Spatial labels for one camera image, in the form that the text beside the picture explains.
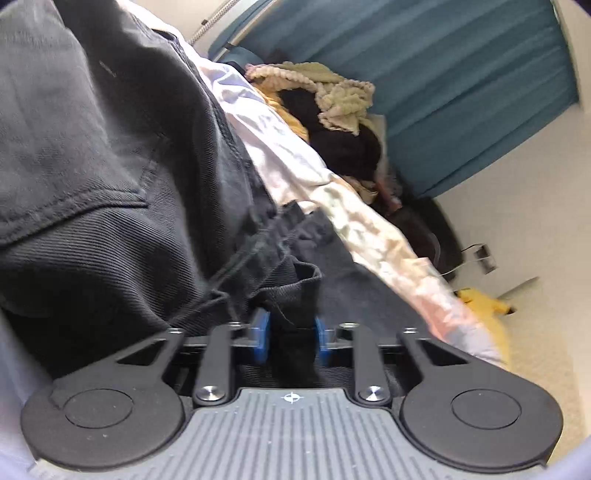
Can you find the yellow garment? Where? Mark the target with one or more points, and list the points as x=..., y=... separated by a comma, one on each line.
x=281, y=110

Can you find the wide teal curtain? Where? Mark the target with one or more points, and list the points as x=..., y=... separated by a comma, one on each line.
x=438, y=83

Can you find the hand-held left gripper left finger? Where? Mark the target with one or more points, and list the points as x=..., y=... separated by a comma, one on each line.
x=261, y=337

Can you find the black suitcase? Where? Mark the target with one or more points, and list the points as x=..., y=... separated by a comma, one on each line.
x=429, y=235

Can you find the black jeans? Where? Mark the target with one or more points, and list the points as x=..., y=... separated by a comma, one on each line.
x=115, y=161

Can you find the yellow cloth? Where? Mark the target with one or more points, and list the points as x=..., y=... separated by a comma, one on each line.
x=489, y=318

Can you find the black fuzzy garment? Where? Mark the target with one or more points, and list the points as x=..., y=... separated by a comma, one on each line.
x=341, y=147

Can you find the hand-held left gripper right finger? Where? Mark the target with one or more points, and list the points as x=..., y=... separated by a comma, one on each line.
x=322, y=341

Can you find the pink bed sheet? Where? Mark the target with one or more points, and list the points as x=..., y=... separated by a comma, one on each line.
x=258, y=134

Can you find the floral quilt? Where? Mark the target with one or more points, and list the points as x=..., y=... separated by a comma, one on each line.
x=392, y=249

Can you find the wall socket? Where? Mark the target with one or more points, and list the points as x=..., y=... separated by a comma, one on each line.
x=482, y=257

